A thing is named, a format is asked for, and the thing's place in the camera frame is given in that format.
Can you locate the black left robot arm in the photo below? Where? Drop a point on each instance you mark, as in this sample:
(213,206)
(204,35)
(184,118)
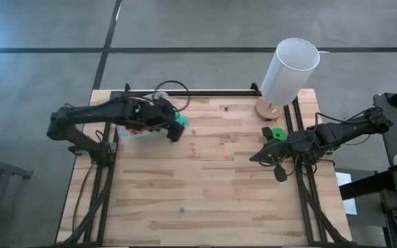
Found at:
(91,115)

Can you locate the black flat bar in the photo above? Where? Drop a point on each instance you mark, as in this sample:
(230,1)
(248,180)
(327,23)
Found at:
(364,186)

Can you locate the white cylinder table lamp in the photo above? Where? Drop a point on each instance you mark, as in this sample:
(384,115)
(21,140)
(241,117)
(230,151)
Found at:
(288,75)

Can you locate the clear plastic box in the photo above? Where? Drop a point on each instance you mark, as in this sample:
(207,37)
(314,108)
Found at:
(150,135)

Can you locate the dark side table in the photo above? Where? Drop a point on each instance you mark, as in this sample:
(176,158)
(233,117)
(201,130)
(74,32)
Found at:
(384,103)

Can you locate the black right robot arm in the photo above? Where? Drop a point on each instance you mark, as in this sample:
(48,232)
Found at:
(350,129)

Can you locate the white paper sheet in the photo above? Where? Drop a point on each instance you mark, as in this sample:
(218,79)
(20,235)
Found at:
(350,206)

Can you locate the large teal foam die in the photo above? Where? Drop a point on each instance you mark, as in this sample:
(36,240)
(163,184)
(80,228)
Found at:
(183,120)

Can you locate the black metal stand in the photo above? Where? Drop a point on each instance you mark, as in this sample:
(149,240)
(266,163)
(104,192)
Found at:
(2,167)

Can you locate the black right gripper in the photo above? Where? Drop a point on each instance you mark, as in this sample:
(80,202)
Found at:
(298,146)

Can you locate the large green foam die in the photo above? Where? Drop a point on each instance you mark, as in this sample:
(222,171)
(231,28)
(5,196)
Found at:
(280,133)

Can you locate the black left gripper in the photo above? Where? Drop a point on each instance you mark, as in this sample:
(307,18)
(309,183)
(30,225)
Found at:
(153,113)

